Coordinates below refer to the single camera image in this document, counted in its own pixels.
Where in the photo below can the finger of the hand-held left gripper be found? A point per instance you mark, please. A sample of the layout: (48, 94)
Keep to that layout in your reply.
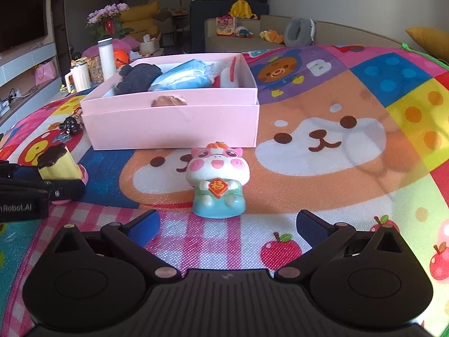
(63, 189)
(17, 170)

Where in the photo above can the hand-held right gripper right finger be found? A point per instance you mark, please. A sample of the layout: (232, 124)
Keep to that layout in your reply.
(310, 226)

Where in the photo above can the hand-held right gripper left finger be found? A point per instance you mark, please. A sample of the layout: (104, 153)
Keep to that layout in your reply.
(143, 226)

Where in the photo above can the yellow pudding toy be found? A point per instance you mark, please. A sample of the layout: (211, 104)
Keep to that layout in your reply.
(58, 168)

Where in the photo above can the pink cow figurine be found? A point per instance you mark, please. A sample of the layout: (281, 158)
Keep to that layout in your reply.
(217, 168)

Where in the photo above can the pink cardboard box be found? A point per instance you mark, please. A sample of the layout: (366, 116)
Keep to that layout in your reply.
(175, 123)

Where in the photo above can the blue tissue packet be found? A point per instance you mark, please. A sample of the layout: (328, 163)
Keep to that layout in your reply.
(182, 75)

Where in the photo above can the colourful cartoon play mat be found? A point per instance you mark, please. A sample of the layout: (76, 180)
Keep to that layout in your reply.
(350, 182)

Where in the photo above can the pink gift bag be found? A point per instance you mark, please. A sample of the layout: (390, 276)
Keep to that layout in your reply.
(45, 73)

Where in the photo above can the snack jar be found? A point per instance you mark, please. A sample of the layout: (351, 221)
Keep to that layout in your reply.
(94, 72)

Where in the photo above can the dark cloth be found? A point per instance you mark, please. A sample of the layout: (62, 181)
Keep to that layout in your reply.
(138, 77)

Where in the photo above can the white thermos bottle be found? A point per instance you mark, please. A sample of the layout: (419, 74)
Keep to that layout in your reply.
(107, 59)

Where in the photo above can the orange pumpkin toy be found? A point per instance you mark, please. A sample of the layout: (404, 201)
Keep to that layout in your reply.
(121, 57)

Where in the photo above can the black television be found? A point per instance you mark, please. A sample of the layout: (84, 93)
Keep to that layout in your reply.
(21, 10)

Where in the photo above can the pink cushion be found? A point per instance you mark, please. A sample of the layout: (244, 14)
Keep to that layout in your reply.
(131, 44)

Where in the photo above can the beige tissue box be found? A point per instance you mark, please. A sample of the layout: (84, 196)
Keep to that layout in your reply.
(149, 46)

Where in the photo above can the purple potted flowers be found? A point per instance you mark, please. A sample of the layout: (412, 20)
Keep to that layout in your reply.
(107, 12)

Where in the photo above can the yellow armchair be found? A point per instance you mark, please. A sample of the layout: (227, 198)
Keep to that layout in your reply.
(140, 14)

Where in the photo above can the orange plush toy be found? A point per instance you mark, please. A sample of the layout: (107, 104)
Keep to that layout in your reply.
(270, 37)

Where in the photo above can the grey neck pillow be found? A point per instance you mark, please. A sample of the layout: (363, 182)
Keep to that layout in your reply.
(293, 33)

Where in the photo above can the beige sofa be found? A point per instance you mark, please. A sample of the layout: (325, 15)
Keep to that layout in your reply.
(350, 33)

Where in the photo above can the small plush doll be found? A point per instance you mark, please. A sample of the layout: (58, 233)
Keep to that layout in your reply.
(243, 32)

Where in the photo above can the dark blue cabinet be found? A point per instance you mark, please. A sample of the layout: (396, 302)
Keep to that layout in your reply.
(198, 24)

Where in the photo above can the colourful toy box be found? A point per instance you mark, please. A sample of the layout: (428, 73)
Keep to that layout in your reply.
(225, 27)

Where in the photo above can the yellow cushion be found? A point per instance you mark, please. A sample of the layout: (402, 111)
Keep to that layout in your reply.
(428, 40)

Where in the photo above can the yellow backpack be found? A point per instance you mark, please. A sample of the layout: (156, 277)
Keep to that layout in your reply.
(242, 8)

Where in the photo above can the wall shelf unit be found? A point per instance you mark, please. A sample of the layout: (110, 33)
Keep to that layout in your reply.
(21, 70)

